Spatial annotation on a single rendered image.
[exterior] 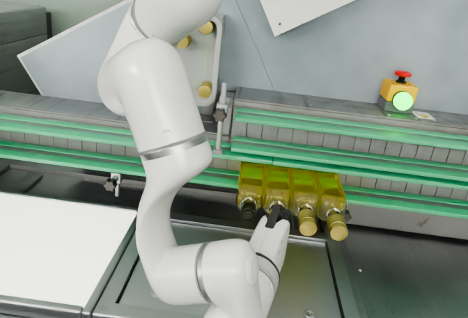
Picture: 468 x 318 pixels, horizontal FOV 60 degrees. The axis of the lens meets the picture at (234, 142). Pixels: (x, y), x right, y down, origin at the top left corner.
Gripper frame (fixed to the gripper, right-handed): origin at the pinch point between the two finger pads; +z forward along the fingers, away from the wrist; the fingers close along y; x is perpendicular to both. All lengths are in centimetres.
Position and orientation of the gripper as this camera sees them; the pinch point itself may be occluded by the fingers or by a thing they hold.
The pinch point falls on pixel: (278, 223)
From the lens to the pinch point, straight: 77.6
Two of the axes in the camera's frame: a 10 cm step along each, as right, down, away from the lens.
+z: 3.3, -3.3, 8.9
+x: -9.4, -2.0, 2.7
